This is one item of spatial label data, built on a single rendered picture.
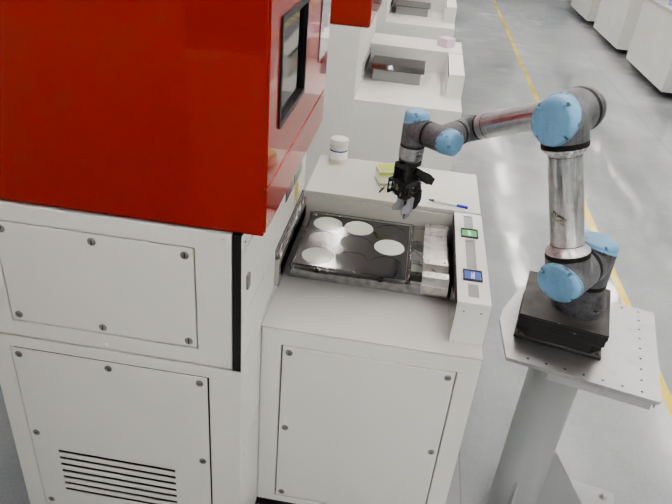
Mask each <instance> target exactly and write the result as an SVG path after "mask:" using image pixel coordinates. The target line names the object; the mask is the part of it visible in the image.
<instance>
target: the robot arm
mask: <svg viewBox="0 0 672 504"><path fill-rule="evenodd" d="M606 110H607V103H606V100H605V97H604V95H603V94H602V93H601V92H600V91H599V90H598V89H596V88H595V87H592V86H589V85H579V86H575V87H573V88H570V89H568V90H565V91H562V92H558V93H554V94H552V95H550V96H548V97H547V98H545V99H544V100H542V101H537V102H533V103H528V104H523V105H519V106H514V107H510V108H505V109H500V110H496V111H491V112H486V113H482V114H473V115H468V116H465V117H464V118H461V119H458V120H455V121H453V122H450V123H447V124H444V125H440V124H437V123H435V122H432V121H430V120H429V119H430V113H429V112H428V111H427V110H425V109H421V108H410V109H408V110H406V112H405V115H404V121H403V123H402V124H403V127H402V135H401V142H400V147H399V154H398V156H399V160H398V161H395V166H394V173H393V176H391V177H389V178H388V186H387V193H388V192H391V191H393V193H394V194H395V195H397V201H396V202H395V203H394V204H393V205H392V209H393V210H400V214H401V216H402V219H404V220H405V219H407V218H408V217H409V216H410V215H411V214H412V213H413V211H414V210H415V208H416V207H417V206H418V204H419V202H420V200H421V196H422V189H421V184H422V183H424V184H427V185H428V184H429V185H432V184H433V182H434V180H435V178H433V177H432V175H430V174H429V173H426V172H424V171H422V170H421V169H419V168H417V167H419V166H421V163H422V159H423V154H424V148H425V147H427V148H429V149H432V150H434V151H437V152H438V153H440V154H443V155H447V156H455V155H457V153H458V152H460V150H461V148H462V146H463V144H466V143H468V142H472V141H477V140H482V139H488V138H493V137H499V136H505V135H511V134H516V133H522V132H528V131H532V132H533V135H534V136H535V137H536V138H537V140H538V141H539V142H540V148H541V151H543V152H544V153H545V154H546V155H547V164H548V193H549V224H550V244H549V245H548V246H547V247H546V248H545V250H544V257H545V265H543V266H542V267H541V268H540V270H539V272H538V275H537V280H538V284H539V286H540V288H541V290H542V291H543V292H544V293H546V295H547V296H548V297H549V298H551V302H552V305H553V306H554V307H555V308H556V309H557V310H558V311H559V312H560V313H562V314H564V315H565V316H568V317H570V318H573V319H576V320H581V321H594V320H598V319H600V318H601V317H602V316H603V315H604V313H605V310H606V287H607V284H608V281H609V278H610V275H611V273H612V270H613V267H614V264H615V261H616V258H617V257H618V252H619V245H618V243H617V242H616V241H615V240H614V239H612V238H610V237H608V236H606V235H604V234H601V233H598V232H592V231H585V209H584V152H585V151H586V150H587V149H588V148H589V147H590V130H592V129H594V128H595V127H597V126H598V125H599V124H600V123H601V122H602V120H603V119H604V117H605V114H606ZM390 181H392V185H391V188H389V182H390ZM393 181H394V183H393ZM421 182H422V183H421Z"/></svg>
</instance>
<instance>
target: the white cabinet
mask: <svg viewBox="0 0 672 504"><path fill-rule="evenodd" d="M481 364H482V361H480V360H473V359H467V358H460V357H454V356H447V355H441V354H435V353H428V352H422V351H415V350H409V349H402V348H396V347H389V346H383V345H376V344H370V343H364V342H357V341H351V340H344V339H338V338H331V337H325V336H318V335H312V334H306V333H299V332H293V331H286V330H280V329H273V328H267V327H262V330H261V368H260V407H259V445H258V484H257V496H258V497H260V503H261V504H446V500H447V496H448V492H449V488H450V484H451V481H452V477H453V473H454V469H455V465H456V461H457V457H458V453H459V450H460V446H461V442H462V438H463V434H464V430H465V426H466V422H467V419H468V415H469V411H470V407H471V403H472V399H473V395H474V391H475V388H476V384H477V380H478V376H479V372H480V368H481Z"/></svg>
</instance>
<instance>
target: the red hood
mask: <svg viewBox="0 0 672 504"><path fill-rule="evenodd" d="M330 13H331V0H0V199H6V200H13V201H20V202H27V203H34V204H41V205H48V206H55V207H62V208H69V209H76V210H83V211H90V212H97V213H104V214H111V215H118V216H126V217H133V218H140V219H147V220H154V221H161V222H168V223H175V224H182V225H189V226H196V227H203V228H210V229H217V230H224V231H231V232H238V233H244V234H249V235H256V236H263V235H264V233H266V231H267V229H268V227H269V225H270V223H271V221H272V219H273V217H274V215H275V213H276V211H277V209H278V207H279V205H280V203H281V201H282V199H283V197H284V195H285V193H286V191H287V190H288V188H289V186H290V184H291V182H292V180H293V178H294V176H295V174H296V172H297V170H298V168H299V166H300V164H301V162H302V160H303V158H304V156H305V154H306V152H307V150H308V148H309V146H310V144H311V142H312V140H313V138H314V136H315V134H316V132H317V130H318V128H319V126H320V124H321V122H322V120H323V108H324V95H325V89H324V87H325V80H326V67H327V53H328V41H329V27H330Z"/></svg>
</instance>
